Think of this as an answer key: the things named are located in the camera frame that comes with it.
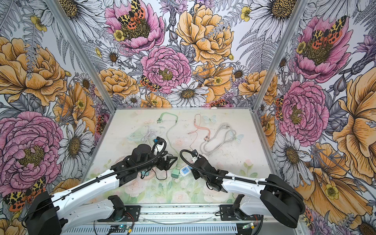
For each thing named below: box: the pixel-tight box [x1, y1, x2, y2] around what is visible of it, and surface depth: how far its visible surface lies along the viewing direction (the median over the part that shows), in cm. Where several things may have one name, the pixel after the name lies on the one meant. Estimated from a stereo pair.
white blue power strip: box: [179, 164, 193, 177], surface depth 88 cm
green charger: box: [170, 168, 181, 181], surface depth 87 cm
